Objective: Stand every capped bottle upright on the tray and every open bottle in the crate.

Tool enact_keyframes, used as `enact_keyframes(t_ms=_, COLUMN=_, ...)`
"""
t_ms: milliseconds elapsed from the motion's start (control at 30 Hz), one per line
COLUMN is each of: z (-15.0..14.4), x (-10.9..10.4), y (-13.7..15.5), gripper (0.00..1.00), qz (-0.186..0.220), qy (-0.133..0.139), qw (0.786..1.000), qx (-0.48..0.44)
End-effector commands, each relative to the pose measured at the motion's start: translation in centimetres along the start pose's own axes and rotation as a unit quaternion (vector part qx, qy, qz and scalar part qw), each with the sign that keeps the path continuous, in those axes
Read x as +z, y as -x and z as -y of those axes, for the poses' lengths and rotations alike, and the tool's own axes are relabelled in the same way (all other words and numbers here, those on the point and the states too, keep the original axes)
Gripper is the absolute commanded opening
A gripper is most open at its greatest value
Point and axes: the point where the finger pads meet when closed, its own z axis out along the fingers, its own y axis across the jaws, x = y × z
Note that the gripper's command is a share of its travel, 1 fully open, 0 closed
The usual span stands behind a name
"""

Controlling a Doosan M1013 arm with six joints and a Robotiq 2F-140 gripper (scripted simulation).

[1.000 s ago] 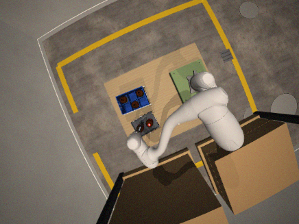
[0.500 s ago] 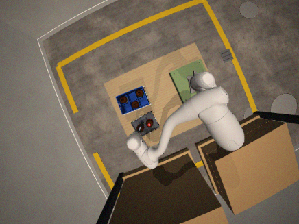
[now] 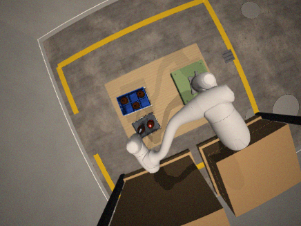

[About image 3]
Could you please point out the blue bottle crate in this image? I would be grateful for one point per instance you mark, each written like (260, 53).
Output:
(132, 97)

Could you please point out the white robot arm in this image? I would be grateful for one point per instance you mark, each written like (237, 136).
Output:
(214, 103)

